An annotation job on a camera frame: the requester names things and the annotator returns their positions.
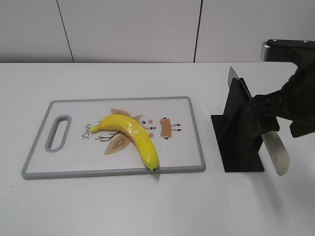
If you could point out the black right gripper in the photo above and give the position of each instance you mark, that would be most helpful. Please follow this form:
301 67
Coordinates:
262 110

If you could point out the white-handled kitchen knife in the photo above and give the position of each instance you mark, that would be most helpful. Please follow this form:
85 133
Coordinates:
272 141

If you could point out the yellow plastic banana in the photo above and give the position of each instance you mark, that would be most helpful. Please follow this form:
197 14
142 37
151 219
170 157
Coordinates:
137 134

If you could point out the black knife stand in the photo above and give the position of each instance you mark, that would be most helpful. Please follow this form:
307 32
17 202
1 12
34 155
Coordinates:
238 149

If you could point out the white grey-rimmed cutting board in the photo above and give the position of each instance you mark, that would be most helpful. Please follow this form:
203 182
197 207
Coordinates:
65 147

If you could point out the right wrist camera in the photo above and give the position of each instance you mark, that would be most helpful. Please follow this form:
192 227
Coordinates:
283 50

